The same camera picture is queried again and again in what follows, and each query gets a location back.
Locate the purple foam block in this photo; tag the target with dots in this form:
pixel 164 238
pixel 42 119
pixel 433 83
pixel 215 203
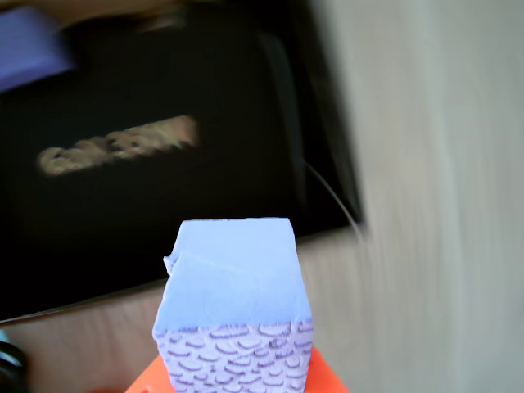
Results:
pixel 233 286
pixel 28 49

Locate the black cardboard box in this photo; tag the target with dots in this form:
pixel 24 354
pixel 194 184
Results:
pixel 123 204

